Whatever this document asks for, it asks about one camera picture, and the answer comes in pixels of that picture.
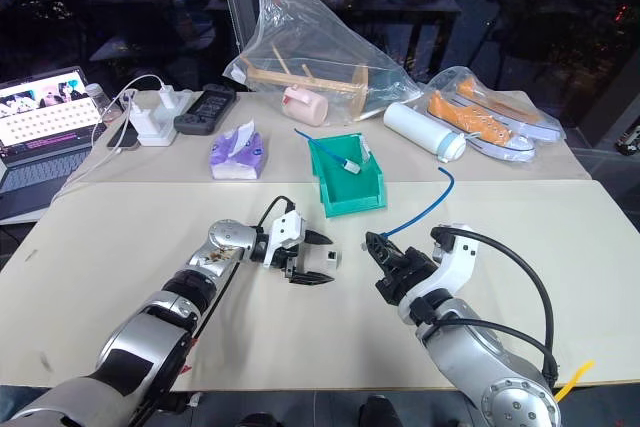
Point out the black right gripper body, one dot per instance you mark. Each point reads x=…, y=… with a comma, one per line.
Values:
x=407, y=274

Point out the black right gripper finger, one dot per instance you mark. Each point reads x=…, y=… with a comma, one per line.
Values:
x=387, y=246
x=381, y=262

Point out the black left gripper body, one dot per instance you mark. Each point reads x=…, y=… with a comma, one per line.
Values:
x=291, y=259

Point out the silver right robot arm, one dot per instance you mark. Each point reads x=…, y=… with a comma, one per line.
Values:
x=480, y=362

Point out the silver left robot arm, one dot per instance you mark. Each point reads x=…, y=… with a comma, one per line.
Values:
x=150, y=337

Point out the white coupler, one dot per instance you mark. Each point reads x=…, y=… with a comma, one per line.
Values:
x=333, y=259

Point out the green plastic bin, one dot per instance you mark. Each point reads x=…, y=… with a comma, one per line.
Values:
x=350, y=192

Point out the small clear plastic piece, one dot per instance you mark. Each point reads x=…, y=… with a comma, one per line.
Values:
x=366, y=151

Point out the purple tissue pack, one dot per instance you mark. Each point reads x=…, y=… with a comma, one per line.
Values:
x=235, y=154

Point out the white water bottle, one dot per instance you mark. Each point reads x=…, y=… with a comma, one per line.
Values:
x=422, y=129

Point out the pink cup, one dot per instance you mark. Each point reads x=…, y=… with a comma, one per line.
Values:
x=304, y=106

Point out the orange canvas shoe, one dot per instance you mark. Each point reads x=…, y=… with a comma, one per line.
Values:
x=505, y=109
x=475, y=124

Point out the wooden rack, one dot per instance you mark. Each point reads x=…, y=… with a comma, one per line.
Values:
x=305, y=83

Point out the black handheld controller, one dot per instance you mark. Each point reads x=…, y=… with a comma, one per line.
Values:
x=205, y=109

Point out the orange shoes in bag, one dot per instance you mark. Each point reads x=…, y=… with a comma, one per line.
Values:
x=450, y=81

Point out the white power adapter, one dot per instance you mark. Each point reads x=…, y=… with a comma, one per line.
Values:
x=175, y=97
x=150, y=127

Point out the dark smartphone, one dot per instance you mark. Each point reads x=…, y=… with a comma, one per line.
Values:
x=122, y=138

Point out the large clear plastic bag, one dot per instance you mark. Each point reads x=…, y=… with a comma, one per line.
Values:
x=310, y=22

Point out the small clear bottle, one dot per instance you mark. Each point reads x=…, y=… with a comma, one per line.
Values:
x=100, y=102

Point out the grey laptop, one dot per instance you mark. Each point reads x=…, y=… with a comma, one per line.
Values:
x=45, y=147

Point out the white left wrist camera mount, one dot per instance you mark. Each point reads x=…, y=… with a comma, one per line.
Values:
x=285, y=227

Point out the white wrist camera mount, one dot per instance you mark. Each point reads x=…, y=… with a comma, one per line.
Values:
x=285, y=227
x=452, y=262

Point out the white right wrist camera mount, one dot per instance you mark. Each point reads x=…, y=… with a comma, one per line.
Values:
x=452, y=262

